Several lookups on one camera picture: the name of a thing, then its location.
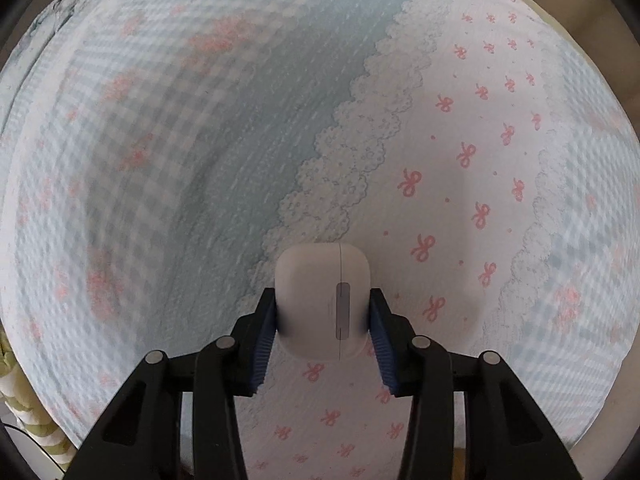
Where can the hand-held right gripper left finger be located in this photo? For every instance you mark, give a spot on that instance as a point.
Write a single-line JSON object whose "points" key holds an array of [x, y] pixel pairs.
{"points": [[265, 340]]}

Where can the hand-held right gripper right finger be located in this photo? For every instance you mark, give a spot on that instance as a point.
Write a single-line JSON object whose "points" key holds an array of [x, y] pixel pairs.
{"points": [[382, 345]]}

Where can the white earbuds case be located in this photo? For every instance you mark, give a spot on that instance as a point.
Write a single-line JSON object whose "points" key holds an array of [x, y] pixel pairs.
{"points": [[320, 300]]}

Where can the blue pink patterned bed sheet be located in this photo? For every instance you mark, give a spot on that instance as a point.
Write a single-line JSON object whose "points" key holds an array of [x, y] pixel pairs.
{"points": [[250, 135]]}

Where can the green white striped cloth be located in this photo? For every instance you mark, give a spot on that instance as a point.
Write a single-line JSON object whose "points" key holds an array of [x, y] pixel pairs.
{"points": [[30, 410]]}

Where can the crumpled light blue quilt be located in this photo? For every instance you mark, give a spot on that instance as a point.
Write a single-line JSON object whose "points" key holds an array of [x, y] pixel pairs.
{"points": [[60, 15]]}

